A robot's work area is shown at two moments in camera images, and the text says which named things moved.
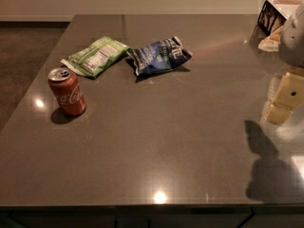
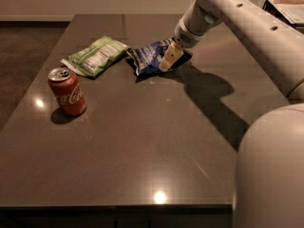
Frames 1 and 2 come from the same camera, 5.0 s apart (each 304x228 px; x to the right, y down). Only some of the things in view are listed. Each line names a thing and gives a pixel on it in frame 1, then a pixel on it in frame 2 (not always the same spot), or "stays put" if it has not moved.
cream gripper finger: (286, 94) to (185, 38)
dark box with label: (275, 11) stays put
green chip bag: (93, 58) stays put
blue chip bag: (159, 56) stays put
